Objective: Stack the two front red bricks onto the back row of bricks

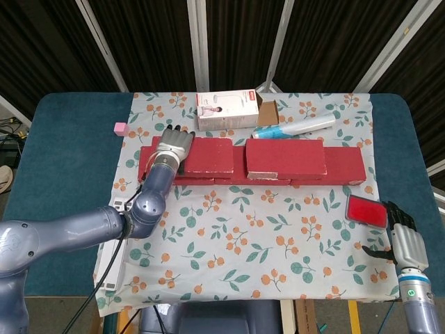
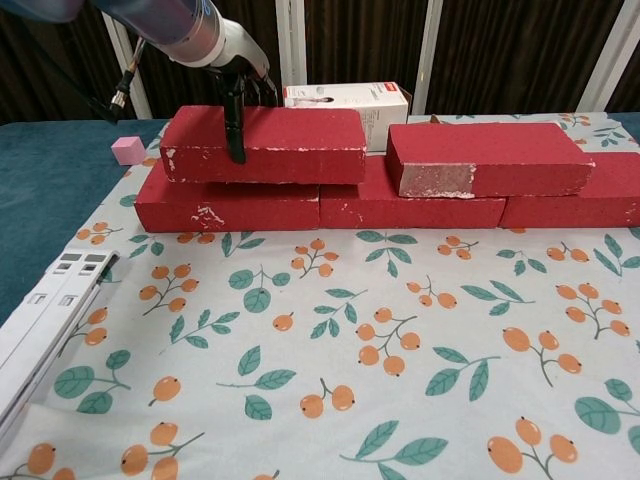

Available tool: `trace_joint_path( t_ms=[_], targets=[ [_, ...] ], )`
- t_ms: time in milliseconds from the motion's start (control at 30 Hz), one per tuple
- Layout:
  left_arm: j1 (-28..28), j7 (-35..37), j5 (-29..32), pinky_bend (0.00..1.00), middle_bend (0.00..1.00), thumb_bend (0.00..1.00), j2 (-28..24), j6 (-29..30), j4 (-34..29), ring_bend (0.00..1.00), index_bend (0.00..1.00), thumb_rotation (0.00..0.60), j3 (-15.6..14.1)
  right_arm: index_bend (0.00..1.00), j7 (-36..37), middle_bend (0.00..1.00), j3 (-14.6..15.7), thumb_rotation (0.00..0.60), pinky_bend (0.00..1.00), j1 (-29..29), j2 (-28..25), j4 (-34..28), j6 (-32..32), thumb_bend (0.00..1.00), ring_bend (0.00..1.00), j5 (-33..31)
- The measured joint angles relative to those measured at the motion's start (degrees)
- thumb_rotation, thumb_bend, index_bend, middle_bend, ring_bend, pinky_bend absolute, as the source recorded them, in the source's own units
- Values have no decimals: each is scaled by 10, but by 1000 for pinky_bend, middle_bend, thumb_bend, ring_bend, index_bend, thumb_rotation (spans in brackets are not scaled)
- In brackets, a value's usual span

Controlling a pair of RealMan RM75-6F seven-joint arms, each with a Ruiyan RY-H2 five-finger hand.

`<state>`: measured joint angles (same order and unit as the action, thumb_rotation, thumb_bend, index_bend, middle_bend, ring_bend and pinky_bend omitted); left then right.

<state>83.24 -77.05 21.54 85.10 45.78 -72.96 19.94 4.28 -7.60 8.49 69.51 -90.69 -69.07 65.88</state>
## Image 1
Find clear film roll blue label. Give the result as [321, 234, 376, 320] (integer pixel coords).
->
[251, 113, 337, 140]

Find red flat tin case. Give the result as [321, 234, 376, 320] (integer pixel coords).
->
[344, 194, 389, 230]

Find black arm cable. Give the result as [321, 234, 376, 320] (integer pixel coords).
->
[60, 189, 142, 334]

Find dark blue-grey robot base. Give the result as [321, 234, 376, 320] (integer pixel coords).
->
[138, 299, 282, 334]

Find teal table cover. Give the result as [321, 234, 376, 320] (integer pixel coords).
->
[0, 92, 445, 299]

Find beige hat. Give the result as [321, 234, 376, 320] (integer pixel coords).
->
[0, 165, 14, 192]

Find brown cardboard box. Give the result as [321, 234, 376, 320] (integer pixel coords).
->
[294, 299, 317, 334]

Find white product carton box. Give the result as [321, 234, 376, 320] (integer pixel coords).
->
[195, 88, 281, 132]

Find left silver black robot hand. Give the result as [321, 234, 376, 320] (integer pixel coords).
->
[155, 124, 196, 159]

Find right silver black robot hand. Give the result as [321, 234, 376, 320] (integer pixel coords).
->
[361, 200, 429, 272]

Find red brick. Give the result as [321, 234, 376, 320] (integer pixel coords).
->
[213, 145, 292, 185]
[245, 138, 328, 181]
[152, 136, 234, 175]
[290, 145, 367, 186]
[138, 145, 216, 185]

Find white partition frame post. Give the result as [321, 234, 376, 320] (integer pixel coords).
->
[254, 0, 302, 93]
[353, 0, 439, 94]
[75, 0, 130, 93]
[186, 0, 212, 92]

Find white folded stand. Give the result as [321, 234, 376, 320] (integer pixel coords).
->
[94, 196, 136, 292]

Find floral print tablecloth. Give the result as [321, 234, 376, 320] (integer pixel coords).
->
[92, 90, 401, 318]

